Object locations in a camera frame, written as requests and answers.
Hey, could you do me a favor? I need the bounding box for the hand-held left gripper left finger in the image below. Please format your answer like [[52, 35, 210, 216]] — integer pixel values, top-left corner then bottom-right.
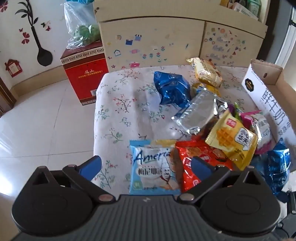
[[31, 156, 116, 205]]

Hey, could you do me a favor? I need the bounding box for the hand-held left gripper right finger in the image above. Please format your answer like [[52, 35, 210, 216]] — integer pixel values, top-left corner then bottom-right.
[[177, 157, 264, 205]]

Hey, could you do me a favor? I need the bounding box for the yellow waffle snack packet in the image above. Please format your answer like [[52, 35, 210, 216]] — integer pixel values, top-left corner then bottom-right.
[[205, 109, 258, 171]]

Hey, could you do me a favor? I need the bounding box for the light blue snack packet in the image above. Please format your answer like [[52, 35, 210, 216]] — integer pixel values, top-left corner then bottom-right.
[[129, 140, 182, 195]]

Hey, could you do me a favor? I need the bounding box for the dark blue foil packet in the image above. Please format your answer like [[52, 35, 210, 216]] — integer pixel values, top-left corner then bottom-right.
[[154, 71, 192, 109], [251, 138, 291, 197]]

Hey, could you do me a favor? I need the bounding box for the cream croissant packet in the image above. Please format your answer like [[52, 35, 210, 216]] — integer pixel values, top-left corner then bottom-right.
[[186, 57, 222, 87]]

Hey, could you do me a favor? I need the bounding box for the white printed cardboard box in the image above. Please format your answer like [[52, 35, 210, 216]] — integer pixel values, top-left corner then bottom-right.
[[241, 59, 296, 144]]

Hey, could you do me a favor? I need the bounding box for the red snack packet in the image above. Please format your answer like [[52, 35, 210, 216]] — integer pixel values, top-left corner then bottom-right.
[[174, 140, 235, 193]]

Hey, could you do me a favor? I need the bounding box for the brown snack packet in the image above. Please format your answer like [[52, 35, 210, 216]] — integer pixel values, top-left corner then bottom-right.
[[199, 118, 220, 141]]

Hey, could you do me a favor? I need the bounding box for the silver foil snack packet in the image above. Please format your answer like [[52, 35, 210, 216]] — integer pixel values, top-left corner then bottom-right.
[[171, 89, 228, 135]]

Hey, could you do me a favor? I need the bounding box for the green purple candy wrapper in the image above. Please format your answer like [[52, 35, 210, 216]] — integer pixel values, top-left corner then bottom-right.
[[228, 103, 243, 121]]

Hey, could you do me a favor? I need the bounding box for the pink white snack packet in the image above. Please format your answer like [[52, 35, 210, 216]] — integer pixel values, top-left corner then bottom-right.
[[240, 111, 273, 154]]

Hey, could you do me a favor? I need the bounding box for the plain yellow snack packet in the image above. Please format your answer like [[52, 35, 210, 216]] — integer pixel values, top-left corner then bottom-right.
[[192, 83, 221, 96]]

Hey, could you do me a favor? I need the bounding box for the red cardboard box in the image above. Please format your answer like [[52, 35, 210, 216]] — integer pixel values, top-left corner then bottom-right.
[[60, 42, 109, 106]]

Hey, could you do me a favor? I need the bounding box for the clear plastic bag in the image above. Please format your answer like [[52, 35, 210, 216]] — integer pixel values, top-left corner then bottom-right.
[[63, 0, 102, 50]]

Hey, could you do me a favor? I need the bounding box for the beige cabinet with stickers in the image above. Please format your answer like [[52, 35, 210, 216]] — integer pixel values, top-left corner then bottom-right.
[[92, 0, 269, 70]]

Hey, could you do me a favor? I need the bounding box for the silver refrigerator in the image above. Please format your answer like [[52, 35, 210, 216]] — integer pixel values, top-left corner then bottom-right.
[[275, 14, 296, 70]]

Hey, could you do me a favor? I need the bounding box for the green label glass bottle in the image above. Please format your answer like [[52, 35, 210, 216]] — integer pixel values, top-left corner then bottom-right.
[[245, 0, 262, 18]]

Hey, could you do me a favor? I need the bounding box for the brown door frame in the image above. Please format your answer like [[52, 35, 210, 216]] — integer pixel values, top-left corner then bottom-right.
[[0, 76, 16, 116]]

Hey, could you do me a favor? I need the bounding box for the black vase wall decal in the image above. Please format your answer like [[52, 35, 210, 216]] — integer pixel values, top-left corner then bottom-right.
[[14, 0, 53, 66]]

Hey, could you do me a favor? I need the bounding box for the red house wall decal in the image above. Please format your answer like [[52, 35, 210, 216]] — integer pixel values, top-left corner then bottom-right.
[[4, 59, 22, 78]]

